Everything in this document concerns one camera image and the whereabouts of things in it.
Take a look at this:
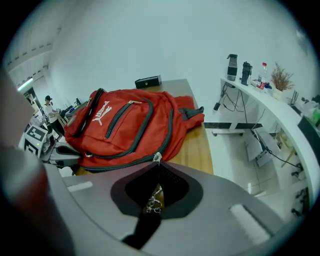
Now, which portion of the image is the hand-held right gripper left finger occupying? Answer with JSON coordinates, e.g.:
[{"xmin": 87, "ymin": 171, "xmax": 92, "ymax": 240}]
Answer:
[{"xmin": 42, "ymin": 160, "xmax": 161, "ymax": 256}]

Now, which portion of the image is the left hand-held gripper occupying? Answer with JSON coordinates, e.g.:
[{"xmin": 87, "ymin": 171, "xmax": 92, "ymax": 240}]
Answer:
[{"xmin": 18, "ymin": 124, "xmax": 83, "ymax": 169}]

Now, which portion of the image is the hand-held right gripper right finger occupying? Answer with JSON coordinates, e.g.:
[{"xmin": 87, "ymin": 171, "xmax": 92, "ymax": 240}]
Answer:
[{"xmin": 149, "ymin": 161, "xmax": 289, "ymax": 256}]

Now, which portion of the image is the red backpack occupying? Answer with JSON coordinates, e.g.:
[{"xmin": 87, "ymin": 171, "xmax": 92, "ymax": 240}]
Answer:
[{"xmin": 63, "ymin": 87, "xmax": 205, "ymax": 215}]

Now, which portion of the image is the brown wooden table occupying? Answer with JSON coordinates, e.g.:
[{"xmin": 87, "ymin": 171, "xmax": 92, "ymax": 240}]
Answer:
[{"xmin": 71, "ymin": 78, "xmax": 215, "ymax": 176}]

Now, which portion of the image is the black rectangular box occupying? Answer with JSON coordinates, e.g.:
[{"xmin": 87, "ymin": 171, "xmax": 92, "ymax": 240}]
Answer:
[{"xmin": 134, "ymin": 74, "xmax": 163, "ymax": 90}]

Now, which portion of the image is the curved white desk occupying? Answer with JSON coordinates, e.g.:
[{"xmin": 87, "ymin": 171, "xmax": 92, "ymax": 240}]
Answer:
[{"xmin": 211, "ymin": 76, "xmax": 320, "ymax": 218}]

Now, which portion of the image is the black router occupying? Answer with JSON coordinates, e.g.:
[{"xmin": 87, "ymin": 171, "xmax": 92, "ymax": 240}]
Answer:
[{"xmin": 289, "ymin": 89, "xmax": 300, "ymax": 107}]

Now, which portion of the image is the black travel mug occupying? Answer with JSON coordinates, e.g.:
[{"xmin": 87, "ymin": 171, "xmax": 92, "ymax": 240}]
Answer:
[{"xmin": 240, "ymin": 60, "xmax": 253, "ymax": 87}]

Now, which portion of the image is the clear plastic bottle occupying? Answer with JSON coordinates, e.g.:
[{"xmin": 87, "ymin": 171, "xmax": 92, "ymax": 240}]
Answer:
[{"xmin": 256, "ymin": 62, "xmax": 269, "ymax": 90}]

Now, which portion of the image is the dark grey tumbler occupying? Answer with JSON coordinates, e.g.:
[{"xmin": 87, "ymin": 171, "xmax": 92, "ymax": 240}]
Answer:
[{"xmin": 226, "ymin": 53, "xmax": 239, "ymax": 82}]

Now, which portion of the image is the dried brown plant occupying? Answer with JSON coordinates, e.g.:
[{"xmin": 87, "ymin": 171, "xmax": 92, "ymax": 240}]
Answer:
[{"xmin": 270, "ymin": 61, "xmax": 295, "ymax": 92}]

